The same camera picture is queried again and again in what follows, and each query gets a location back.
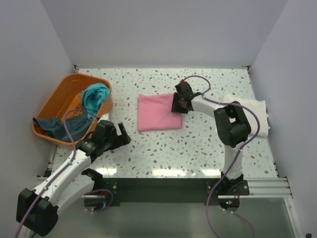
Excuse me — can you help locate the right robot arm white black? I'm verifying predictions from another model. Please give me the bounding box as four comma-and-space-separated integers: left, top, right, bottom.
171, 81, 251, 195

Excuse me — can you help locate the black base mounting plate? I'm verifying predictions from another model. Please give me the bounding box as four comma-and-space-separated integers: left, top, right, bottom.
74, 177, 250, 208

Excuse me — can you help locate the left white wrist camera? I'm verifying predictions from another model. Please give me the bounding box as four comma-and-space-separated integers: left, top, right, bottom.
100, 113, 111, 121

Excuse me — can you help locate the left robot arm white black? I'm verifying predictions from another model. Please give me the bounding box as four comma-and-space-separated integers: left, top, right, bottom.
14, 120, 131, 237

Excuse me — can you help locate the dark teal t shirt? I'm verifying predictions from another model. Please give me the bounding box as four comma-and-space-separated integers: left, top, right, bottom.
32, 115, 97, 142

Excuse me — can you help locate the folded white t shirt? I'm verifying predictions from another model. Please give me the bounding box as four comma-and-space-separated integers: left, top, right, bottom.
222, 94, 269, 137

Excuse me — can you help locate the turquoise t shirt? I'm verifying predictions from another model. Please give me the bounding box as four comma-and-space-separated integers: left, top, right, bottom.
81, 83, 110, 116

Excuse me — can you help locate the pink t shirt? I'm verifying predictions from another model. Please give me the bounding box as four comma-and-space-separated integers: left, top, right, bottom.
137, 94, 182, 131

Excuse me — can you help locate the orange plastic laundry basket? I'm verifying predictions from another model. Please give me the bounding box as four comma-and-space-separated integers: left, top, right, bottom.
32, 73, 113, 148

